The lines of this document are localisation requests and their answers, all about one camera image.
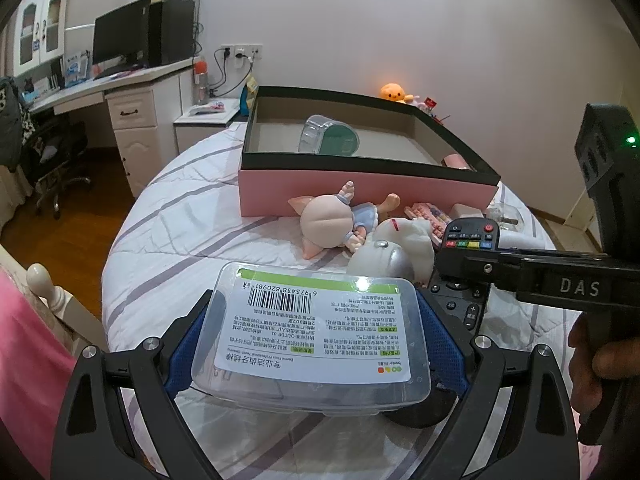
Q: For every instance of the white charger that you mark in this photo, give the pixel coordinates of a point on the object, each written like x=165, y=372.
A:
x=467, y=211

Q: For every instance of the white glass-door cabinet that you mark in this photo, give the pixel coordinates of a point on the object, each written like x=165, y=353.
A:
x=42, y=50

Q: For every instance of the clear container with green lid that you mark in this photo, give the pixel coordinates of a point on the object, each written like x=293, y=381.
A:
x=340, y=141

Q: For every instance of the white wall power outlet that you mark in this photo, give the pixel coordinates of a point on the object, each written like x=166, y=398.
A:
x=240, y=51

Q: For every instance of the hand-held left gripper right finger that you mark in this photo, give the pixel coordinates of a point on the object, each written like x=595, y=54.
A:
x=445, y=350

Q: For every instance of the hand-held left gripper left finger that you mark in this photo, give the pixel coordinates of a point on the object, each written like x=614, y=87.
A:
x=182, y=355

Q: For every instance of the pink pig doll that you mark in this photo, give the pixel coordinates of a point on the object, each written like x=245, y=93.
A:
x=325, y=222

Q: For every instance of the purple plush toy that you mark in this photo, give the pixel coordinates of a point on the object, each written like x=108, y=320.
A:
x=421, y=104

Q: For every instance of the black computer monitor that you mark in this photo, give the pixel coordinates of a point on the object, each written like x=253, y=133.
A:
x=120, y=35

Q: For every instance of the blue yellow snack bag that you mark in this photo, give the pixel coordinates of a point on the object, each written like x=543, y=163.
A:
x=247, y=97

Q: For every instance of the pink box with dark rim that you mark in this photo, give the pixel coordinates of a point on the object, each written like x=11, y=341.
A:
x=350, y=190

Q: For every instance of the black office chair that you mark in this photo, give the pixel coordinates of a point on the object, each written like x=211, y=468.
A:
x=55, y=140

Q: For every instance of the orange octopus plush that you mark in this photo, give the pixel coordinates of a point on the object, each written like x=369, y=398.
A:
x=392, y=92

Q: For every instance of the clear bottle with red cap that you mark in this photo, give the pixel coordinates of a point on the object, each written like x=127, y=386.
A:
x=201, y=82

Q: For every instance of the pink blanket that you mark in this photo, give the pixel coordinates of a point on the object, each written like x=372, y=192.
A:
x=25, y=385

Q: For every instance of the cream wooden bedpost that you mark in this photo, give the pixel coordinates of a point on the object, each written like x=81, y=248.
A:
x=40, y=280

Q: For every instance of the white rounded camera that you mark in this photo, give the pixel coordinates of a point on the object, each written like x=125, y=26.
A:
x=395, y=255

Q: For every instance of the clear plastic floss box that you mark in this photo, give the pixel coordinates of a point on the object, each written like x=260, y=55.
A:
x=310, y=335

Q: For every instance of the black remote control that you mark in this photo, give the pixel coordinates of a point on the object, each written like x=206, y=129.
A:
x=470, y=232

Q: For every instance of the pink building block toy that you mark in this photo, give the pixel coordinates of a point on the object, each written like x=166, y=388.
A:
x=430, y=215

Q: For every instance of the papers on nightstand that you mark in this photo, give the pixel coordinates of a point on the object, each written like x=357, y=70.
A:
x=215, y=108

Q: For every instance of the white nightstand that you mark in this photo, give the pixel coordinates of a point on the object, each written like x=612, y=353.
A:
x=200, y=130

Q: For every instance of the black white patterned jacket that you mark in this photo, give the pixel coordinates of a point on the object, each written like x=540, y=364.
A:
x=12, y=105

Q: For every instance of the black computer tower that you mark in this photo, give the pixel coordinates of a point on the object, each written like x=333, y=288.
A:
x=172, y=32

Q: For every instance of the blue white boxes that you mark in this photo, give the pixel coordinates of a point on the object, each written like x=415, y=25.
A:
x=77, y=70

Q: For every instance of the person's right hand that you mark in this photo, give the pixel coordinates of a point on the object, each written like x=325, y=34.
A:
x=582, y=360

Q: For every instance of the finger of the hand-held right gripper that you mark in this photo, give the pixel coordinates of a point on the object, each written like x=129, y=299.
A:
x=475, y=265

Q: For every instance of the white desk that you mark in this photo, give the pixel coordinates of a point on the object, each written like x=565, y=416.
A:
x=135, y=110

